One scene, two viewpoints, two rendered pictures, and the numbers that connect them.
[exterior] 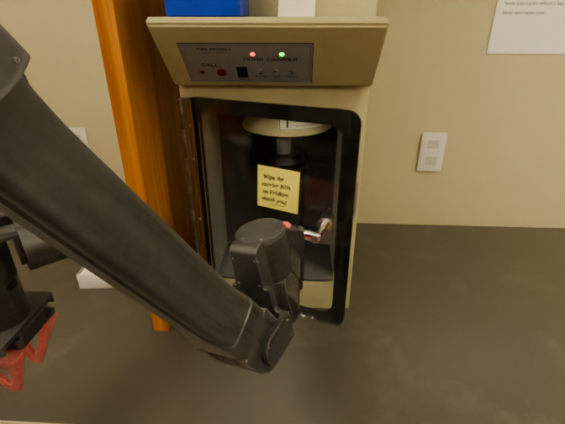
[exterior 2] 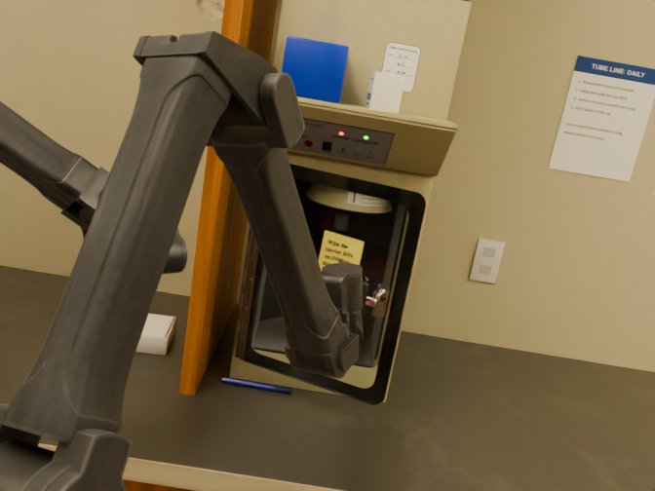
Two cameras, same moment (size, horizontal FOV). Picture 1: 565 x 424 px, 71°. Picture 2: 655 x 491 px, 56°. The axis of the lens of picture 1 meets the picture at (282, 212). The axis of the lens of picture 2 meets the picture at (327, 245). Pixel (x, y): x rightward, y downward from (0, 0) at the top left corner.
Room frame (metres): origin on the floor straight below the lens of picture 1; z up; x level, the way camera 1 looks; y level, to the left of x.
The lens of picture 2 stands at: (-0.43, 0.12, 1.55)
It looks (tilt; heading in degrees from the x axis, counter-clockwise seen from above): 15 degrees down; 355
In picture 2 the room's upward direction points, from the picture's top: 10 degrees clockwise
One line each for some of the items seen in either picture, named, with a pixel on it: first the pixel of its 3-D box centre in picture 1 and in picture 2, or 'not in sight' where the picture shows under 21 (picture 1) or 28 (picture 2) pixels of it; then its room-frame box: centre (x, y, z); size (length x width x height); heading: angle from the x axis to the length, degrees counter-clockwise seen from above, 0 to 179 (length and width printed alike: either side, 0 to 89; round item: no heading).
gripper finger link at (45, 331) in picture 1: (21, 343); not in sight; (0.38, 0.34, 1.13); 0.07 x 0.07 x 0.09; 87
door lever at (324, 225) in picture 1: (299, 227); (357, 293); (0.57, -0.03, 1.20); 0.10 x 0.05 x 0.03; 67
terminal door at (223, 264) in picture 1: (266, 217); (324, 283); (0.63, 0.03, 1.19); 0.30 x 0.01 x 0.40; 67
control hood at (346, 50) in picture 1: (269, 54); (354, 135); (0.63, 0.02, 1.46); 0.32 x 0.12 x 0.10; 87
